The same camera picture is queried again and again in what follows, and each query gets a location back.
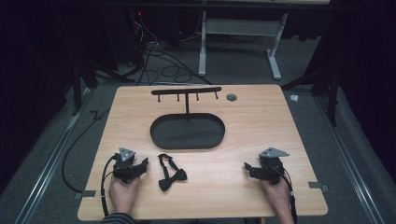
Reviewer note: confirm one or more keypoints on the grey round table grommet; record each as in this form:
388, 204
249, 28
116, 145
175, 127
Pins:
231, 97

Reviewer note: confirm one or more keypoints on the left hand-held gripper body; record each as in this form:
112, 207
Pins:
124, 168

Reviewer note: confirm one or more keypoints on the black tripod stand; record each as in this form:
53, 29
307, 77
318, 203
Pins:
333, 93
77, 87

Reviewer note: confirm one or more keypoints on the metal floor rail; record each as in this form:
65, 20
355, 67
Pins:
51, 161
348, 155

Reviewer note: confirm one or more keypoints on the small white floor scrap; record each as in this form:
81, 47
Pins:
294, 98

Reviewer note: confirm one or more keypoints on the person's right hand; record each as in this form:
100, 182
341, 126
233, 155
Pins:
276, 194

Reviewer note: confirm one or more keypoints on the white desk frame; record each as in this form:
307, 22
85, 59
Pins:
239, 27

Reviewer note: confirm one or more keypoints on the black hook stand with tray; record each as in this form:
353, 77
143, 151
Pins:
186, 132

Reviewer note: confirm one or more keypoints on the black bow tie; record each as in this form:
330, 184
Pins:
169, 175

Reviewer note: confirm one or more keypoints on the grey metal table bracket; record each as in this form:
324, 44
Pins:
84, 194
317, 186

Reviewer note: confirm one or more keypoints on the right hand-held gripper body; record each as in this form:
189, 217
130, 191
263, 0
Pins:
270, 168

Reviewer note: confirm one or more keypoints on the person's left hand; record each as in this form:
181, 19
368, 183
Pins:
122, 193

